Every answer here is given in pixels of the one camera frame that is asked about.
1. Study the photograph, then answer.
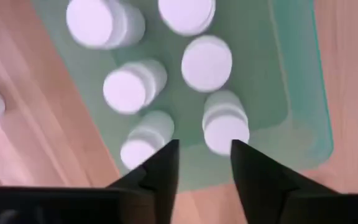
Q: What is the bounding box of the translucent green plastic basket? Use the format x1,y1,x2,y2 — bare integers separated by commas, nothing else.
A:
31,0,335,192

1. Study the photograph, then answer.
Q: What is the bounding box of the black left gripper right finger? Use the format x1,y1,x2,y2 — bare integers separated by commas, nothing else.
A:
231,139,358,224

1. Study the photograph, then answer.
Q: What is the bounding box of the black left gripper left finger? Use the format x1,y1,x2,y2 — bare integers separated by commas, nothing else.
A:
0,139,180,224

